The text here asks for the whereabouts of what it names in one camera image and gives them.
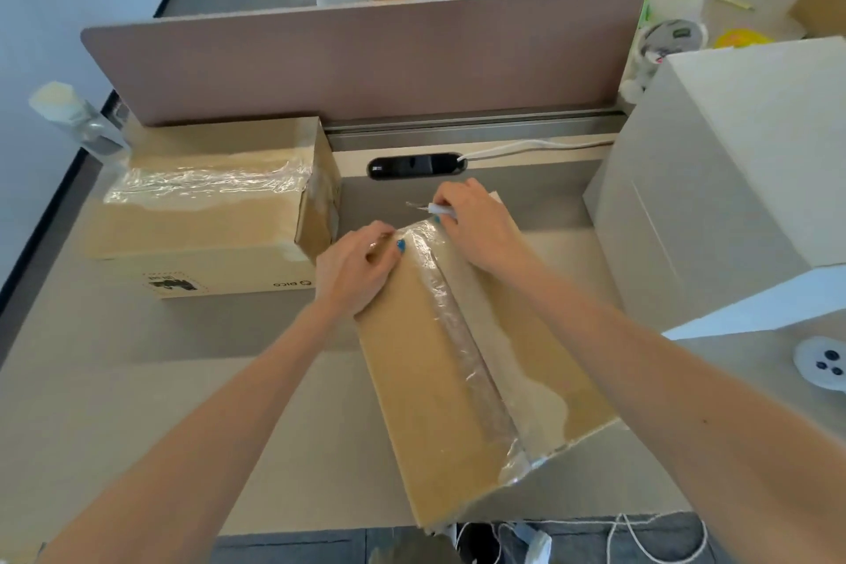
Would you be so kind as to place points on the person's left hand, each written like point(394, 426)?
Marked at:
point(357, 273)

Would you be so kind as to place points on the person's right hand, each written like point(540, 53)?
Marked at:
point(486, 230)

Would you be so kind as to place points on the white utility knife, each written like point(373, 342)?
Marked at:
point(439, 208)

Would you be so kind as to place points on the white box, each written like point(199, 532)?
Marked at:
point(615, 233)
point(760, 121)

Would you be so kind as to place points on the person's right forearm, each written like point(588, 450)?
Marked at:
point(694, 411)

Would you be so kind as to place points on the person's left forearm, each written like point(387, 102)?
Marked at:
point(198, 438)

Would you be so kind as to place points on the black desk power socket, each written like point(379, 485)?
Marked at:
point(416, 167)

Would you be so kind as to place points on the small white round cap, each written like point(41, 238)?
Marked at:
point(632, 90)

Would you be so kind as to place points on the mauve desk divider panel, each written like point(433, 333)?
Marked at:
point(363, 54)

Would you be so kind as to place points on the white tape roll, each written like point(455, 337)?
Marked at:
point(674, 38)

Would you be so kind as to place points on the black striped shoe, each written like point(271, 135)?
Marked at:
point(476, 544)

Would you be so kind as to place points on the white round floor object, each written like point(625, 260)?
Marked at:
point(535, 544)

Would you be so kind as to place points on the clear bottle white cap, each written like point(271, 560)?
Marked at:
point(79, 117)

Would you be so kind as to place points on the yellow lid jar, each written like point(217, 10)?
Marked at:
point(743, 39)

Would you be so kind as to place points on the small yellow packet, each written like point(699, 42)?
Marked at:
point(730, 0)

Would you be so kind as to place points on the white handheld controller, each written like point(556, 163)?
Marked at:
point(823, 362)

